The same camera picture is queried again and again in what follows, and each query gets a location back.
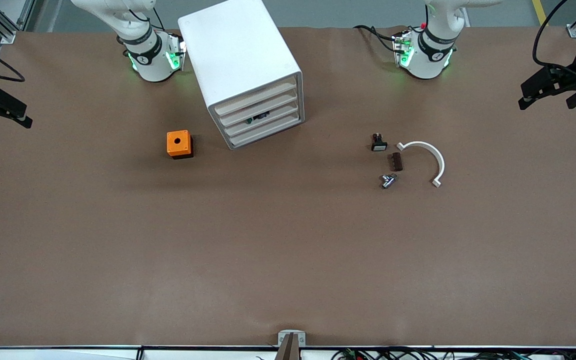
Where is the white plastic drawer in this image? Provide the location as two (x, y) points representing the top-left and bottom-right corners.
(215, 86), (302, 129)
(226, 109), (305, 150)
(209, 75), (300, 119)
(220, 97), (303, 140)

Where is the black cable bundle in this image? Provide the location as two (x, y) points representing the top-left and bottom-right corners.
(332, 347), (576, 360)

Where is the brown table mat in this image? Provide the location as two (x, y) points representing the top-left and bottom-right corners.
(0, 25), (576, 349)

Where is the orange box with hole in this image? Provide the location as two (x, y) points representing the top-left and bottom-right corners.
(166, 130), (194, 160)

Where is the grey metal bracket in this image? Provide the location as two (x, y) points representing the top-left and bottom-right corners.
(277, 330), (307, 347)

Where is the white drawer cabinet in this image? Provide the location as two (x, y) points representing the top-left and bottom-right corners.
(177, 0), (305, 151)

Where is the white curved bracket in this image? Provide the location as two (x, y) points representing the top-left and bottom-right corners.
(396, 141), (446, 188)

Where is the black base cable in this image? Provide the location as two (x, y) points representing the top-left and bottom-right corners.
(353, 24), (400, 53)

